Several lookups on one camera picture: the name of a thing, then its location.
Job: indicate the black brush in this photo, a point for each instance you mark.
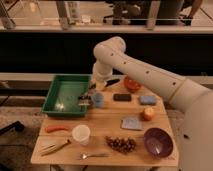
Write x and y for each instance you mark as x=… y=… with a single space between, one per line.
x=85 y=99

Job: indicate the bunch of dark grapes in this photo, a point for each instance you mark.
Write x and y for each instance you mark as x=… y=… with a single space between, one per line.
x=121 y=145

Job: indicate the white paper cup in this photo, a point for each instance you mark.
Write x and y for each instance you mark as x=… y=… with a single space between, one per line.
x=81 y=134

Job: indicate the red bowl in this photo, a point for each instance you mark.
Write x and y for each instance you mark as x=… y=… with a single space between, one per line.
x=131 y=85

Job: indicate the metal spoon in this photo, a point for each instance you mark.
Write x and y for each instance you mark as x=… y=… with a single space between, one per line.
x=84 y=156

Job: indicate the purple bowl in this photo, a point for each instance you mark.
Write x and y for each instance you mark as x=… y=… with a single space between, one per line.
x=158 y=142

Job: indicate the blue sponge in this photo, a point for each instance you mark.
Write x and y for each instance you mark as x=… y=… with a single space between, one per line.
x=147 y=100

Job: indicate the wooden table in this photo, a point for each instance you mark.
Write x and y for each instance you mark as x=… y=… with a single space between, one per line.
x=106 y=121

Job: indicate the black rectangular block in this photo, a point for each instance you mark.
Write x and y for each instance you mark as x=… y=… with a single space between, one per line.
x=122 y=97

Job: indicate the red yellow apple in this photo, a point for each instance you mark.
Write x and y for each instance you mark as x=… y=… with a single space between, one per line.
x=148 y=113

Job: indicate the light blue cup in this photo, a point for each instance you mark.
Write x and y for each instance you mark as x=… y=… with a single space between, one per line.
x=98 y=100

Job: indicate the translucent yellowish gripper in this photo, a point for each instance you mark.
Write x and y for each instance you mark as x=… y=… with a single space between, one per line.
x=100 y=85

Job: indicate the orange carrot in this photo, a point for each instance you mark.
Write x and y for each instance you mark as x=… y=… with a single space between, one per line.
x=50 y=129

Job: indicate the green plastic tray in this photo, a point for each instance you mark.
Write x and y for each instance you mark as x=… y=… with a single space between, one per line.
x=63 y=94

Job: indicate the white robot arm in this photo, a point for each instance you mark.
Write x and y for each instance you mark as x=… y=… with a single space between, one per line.
x=182 y=93

